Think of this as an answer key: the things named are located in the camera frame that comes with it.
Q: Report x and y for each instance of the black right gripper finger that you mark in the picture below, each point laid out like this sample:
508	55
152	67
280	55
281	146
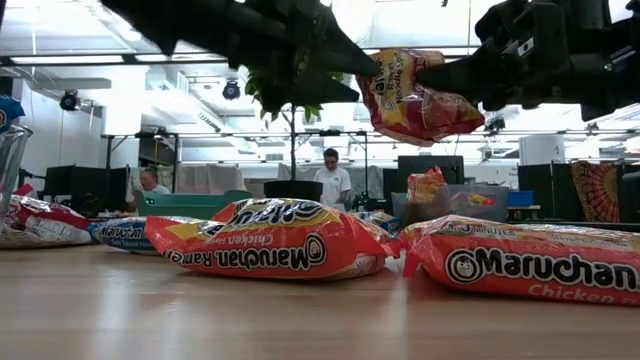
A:
470	75

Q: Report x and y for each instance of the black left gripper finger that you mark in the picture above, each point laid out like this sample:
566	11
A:
325	91
345	57

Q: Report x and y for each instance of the red beef noodle packet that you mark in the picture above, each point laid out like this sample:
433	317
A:
45	225
415	110

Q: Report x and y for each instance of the orange chicken noodle packet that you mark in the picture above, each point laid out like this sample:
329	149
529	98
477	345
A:
275	250
525	270
425	187
482	200

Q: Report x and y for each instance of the blue soy sauce noodle packet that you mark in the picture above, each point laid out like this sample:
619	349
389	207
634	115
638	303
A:
10	112
125	235
377	219

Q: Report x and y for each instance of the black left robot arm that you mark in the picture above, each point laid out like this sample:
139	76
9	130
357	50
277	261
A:
165	20

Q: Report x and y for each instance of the black ceiling spotlight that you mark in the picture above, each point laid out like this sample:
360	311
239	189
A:
231	90
495	125
70	100

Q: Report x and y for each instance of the white square column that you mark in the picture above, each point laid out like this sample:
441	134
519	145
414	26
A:
542	150

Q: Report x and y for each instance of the person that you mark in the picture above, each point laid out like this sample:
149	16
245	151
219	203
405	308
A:
334	182
150	182

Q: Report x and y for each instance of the potted green plant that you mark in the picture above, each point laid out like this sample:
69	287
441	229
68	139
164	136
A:
293	191

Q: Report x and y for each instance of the black office partition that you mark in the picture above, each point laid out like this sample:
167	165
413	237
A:
545	185

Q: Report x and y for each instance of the orange patterned cloth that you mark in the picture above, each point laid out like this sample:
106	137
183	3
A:
595	187

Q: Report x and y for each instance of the blue storage box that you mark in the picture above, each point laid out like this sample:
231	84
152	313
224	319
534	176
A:
520	198

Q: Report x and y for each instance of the grey translucent plastic bin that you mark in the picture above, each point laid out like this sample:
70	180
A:
460	212

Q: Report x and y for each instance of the black office chair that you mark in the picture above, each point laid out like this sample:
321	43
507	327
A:
631	195

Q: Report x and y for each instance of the long ceiling light panel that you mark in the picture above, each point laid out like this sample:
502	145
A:
65	59

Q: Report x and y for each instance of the black desk screens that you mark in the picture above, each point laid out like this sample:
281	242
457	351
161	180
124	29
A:
85	185

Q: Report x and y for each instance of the clear plastic bin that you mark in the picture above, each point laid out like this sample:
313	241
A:
12	165

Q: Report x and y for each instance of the black metal rig frame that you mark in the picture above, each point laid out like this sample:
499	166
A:
108	160

